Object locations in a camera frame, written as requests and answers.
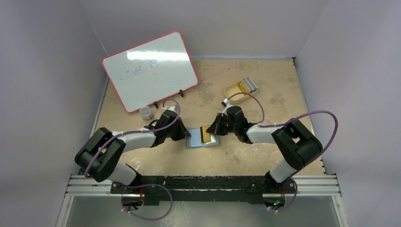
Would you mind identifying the small silver tin can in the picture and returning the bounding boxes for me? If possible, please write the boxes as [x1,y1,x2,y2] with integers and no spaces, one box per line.
[139,106,154,121]

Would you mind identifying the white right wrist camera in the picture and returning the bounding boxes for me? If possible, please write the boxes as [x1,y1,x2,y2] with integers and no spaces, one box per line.
[221,98,233,114]

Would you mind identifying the stack of cards in tray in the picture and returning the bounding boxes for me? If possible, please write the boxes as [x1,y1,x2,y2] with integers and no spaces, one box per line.
[238,77,259,93]

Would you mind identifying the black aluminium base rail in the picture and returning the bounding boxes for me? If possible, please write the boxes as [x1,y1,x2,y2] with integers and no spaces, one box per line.
[66,175,341,210]

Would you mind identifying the beige oval tray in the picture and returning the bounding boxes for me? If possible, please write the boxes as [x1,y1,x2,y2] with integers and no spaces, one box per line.
[224,81,249,104]

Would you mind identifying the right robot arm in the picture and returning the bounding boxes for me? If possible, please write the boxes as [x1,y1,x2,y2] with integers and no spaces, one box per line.
[206,106,323,192]

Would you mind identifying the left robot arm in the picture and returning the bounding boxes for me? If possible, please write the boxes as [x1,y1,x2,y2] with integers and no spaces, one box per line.
[74,110,191,193]

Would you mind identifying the teal leather card holder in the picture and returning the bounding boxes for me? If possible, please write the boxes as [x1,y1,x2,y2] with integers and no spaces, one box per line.
[187,127,219,148]

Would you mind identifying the pink framed whiteboard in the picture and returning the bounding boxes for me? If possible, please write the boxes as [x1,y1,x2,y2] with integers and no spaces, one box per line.
[102,31,199,113]

